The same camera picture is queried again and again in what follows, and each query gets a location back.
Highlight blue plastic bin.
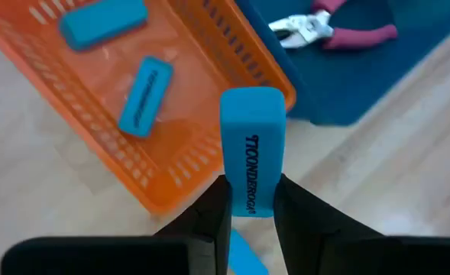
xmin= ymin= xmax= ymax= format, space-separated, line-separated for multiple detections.
xmin=234 ymin=0 xmax=450 ymax=127

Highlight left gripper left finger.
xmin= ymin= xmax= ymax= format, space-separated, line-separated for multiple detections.
xmin=1 ymin=175 xmax=233 ymax=275

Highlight pink-handled pliers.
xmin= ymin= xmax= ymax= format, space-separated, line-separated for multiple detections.
xmin=267 ymin=0 xmax=400 ymax=51

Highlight orange plastic basket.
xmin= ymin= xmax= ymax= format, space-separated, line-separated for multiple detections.
xmin=0 ymin=0 xmax=297 ymax=215

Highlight blue eraser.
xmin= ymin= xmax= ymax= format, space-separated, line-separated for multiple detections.
xmin=117 ymin=56 xmax=175 ymax=139
xmin=219 ymin=86 xmax=287 ymax=218
xmin=58 ymin=0 xmax=149 ymax=53

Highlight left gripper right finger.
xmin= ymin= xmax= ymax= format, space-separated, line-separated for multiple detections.
xmin=272 ymin=173 xmax=450 ymax=275

